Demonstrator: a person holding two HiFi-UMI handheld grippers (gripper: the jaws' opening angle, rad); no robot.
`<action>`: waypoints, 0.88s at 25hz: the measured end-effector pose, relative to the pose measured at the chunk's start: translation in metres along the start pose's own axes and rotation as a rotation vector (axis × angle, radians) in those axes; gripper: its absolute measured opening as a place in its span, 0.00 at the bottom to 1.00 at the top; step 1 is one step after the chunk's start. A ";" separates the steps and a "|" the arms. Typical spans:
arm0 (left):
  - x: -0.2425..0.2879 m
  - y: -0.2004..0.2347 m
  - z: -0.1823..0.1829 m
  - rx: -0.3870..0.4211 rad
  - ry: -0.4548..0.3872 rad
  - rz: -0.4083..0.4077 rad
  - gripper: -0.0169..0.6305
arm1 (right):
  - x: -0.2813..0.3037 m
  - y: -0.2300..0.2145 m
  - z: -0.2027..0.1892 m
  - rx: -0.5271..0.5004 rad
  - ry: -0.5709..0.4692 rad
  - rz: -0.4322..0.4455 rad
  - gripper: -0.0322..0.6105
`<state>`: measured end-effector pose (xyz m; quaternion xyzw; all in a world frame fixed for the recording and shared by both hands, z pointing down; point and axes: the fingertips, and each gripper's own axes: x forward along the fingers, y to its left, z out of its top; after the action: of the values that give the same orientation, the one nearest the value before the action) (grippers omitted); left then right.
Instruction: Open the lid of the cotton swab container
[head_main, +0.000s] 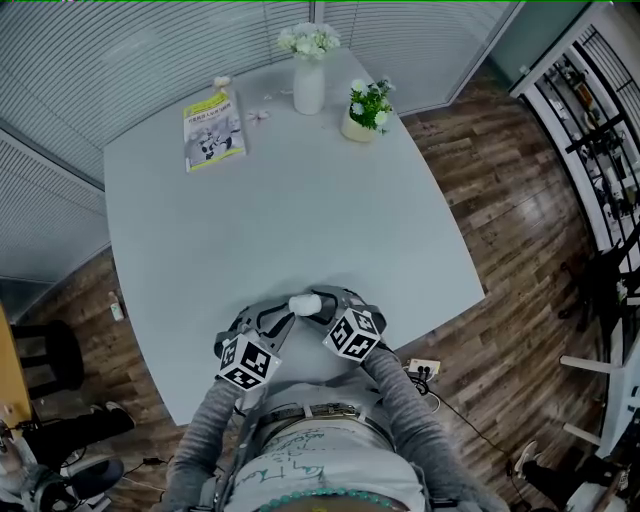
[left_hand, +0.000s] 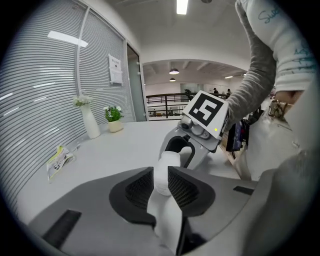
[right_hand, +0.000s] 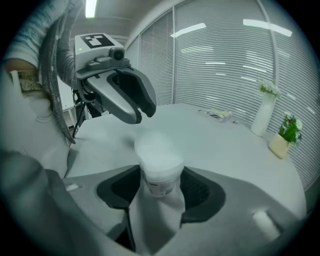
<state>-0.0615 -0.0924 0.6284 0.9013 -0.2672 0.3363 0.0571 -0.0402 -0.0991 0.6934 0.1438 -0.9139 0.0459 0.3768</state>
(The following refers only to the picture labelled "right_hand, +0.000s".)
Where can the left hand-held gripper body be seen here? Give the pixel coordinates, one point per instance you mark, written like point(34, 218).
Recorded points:
point(85, 57)

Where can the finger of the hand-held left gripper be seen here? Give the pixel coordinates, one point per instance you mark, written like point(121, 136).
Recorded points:
point(142, 90)
point(112, 102)

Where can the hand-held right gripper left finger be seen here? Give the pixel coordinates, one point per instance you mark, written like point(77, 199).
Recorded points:
point(100, 210)

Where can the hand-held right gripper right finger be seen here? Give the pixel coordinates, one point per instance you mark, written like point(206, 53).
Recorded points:
point(237, 220)

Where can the small white box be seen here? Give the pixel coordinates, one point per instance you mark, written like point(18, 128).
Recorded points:
point(160, 160)

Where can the person's left forearm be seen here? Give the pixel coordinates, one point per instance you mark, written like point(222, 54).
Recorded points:
point(65, 62)

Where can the ceiling light panel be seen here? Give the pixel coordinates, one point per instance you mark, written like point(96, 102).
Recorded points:
point(91, 8)

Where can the patterned belt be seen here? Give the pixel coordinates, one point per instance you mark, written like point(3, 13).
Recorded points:
point(27, 81)

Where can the magazine with yellow border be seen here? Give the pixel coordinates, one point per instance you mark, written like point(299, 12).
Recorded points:
point(215, 115)

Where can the cream pot with green plant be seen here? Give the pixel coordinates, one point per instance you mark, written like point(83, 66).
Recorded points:
point(280, 147)

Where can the person's torso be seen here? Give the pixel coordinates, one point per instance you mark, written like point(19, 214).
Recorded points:
point(25, 125)

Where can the white vase with white flowers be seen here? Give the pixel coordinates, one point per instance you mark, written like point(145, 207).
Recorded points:
point(262, 117)

